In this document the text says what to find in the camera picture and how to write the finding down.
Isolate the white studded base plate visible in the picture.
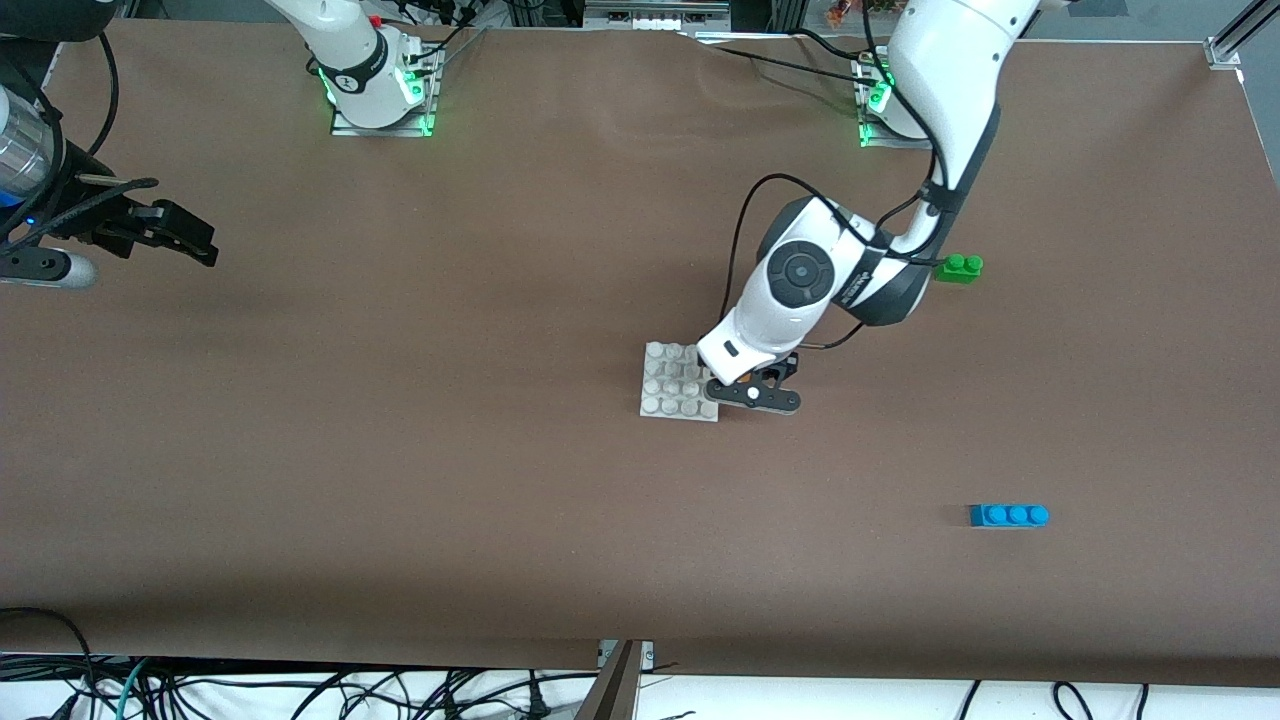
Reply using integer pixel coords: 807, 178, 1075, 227
640, 342, 721, 423

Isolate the blue three-stud block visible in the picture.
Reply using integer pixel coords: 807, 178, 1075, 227
968, 504, 1051, 529

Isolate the brown table cover sheet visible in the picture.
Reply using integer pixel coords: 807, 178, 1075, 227
0, 18, 1280, 689

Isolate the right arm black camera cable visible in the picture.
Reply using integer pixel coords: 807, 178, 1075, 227
93, 30, 121, 156

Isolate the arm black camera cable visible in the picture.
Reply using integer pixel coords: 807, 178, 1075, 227
725, 0, 961, 351
93, 30, 121, 156

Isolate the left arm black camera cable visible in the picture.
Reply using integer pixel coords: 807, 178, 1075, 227
725, 0, 961, 351

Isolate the dark metal post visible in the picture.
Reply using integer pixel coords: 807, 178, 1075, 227
575, 640, 643, 720

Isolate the aluminium frame with white parts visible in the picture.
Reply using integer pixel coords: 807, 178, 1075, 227
583, 0, 733, 31

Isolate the black looped cable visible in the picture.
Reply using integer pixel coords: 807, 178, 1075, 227
0, 607, 96, 720

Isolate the teal cable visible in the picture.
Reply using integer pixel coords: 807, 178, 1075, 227
100, 655, 153, 720

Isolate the aluminium extrusion frame corner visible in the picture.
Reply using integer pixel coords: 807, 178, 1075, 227
1205, 0, 1280, 69

